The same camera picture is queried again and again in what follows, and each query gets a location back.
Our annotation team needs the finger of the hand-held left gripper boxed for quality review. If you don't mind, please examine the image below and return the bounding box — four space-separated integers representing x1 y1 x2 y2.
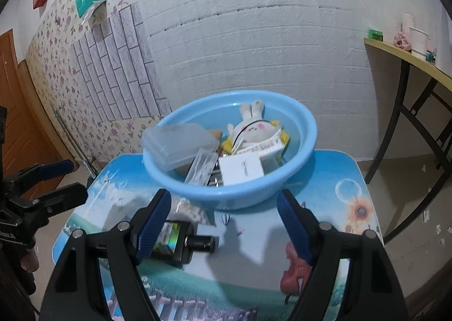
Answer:
7 160 75 195
9 182 89 224

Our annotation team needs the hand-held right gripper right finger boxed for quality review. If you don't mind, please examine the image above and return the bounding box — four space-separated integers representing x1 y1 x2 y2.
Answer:
276 189 410 321

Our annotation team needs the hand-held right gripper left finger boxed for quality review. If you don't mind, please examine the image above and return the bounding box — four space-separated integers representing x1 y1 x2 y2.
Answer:
39 189 172 321

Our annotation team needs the black box with holographic label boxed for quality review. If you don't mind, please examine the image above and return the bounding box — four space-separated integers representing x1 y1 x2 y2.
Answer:
151 221 217 265

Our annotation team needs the blue plastic basin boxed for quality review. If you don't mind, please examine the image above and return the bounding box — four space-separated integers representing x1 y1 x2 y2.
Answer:
142 91 317 210

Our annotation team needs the clear zip bag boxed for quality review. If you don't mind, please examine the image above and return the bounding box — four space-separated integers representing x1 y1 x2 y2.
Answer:
185 148 220 185

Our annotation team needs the white charger plug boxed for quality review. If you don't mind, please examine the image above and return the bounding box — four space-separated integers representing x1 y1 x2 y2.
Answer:
218 152 265 185

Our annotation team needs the cream tissue pack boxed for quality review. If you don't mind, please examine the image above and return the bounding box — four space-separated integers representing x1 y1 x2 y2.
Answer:
235 137 286 163

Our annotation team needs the translucent plastic box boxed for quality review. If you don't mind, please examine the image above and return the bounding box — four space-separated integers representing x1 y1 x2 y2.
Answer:
142 123 220 173

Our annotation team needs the white plush rabbit yellow outfit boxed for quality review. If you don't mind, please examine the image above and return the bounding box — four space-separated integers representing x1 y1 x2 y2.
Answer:
221 100 291 156

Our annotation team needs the person's left hand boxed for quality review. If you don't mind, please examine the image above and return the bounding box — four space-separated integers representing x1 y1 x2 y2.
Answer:
19 246 40 273

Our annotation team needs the wooden door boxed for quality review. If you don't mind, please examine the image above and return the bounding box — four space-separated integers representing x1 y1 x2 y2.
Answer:
0 29 76 202

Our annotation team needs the yellow side table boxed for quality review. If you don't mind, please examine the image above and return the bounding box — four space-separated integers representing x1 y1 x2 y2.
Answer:
364 38 452 244

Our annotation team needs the pink scrunchie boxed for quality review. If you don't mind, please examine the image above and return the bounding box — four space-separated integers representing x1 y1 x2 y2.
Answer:
394 32 412 51

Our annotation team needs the white paper cup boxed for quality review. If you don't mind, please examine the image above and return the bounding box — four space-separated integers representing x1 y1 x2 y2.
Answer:
409 27 429 60

